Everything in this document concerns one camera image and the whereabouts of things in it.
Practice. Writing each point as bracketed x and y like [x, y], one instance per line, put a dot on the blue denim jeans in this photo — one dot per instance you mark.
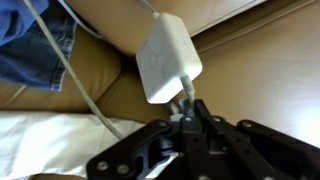
[30, 60]

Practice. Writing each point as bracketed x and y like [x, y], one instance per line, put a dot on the cream trousers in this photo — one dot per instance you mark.
[50, 143]

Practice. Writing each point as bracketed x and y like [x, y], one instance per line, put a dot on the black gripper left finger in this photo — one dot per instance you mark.
[140, 156]

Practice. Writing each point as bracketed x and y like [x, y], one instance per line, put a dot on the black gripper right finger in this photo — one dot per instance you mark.
[266, 153]

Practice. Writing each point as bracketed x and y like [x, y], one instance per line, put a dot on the tan leather couch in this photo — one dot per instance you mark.
[266, 73]

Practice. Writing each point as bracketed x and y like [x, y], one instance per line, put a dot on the white power pack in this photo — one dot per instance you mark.
[166, 56]

